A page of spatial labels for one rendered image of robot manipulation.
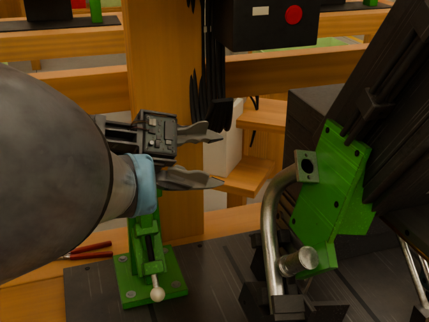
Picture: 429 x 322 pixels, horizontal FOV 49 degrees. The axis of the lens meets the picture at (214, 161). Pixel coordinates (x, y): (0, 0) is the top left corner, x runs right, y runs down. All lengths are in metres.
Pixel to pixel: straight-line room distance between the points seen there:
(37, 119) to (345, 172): 0.60
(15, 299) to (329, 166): 0.68
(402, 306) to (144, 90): 0.66
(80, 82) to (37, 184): 0.85
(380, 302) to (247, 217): 0.40
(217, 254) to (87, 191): 0.87
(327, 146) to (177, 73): 0.34
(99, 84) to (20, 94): 0.84
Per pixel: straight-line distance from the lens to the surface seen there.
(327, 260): 0.78
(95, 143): 0.23
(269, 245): 0.88
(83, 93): 1.04
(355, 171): 0.73
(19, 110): 0.19
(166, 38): 0.94
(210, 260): 1.06
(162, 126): 0.65
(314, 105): 0.95
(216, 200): 2.91
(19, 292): 1.09
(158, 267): 0.91
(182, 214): 1.11
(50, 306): 1.04
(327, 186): 0.79
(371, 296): 1.03
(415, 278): 0.87
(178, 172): 0.68
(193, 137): 0.73
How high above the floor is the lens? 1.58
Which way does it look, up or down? 28 degrees down
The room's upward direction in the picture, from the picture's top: straight up
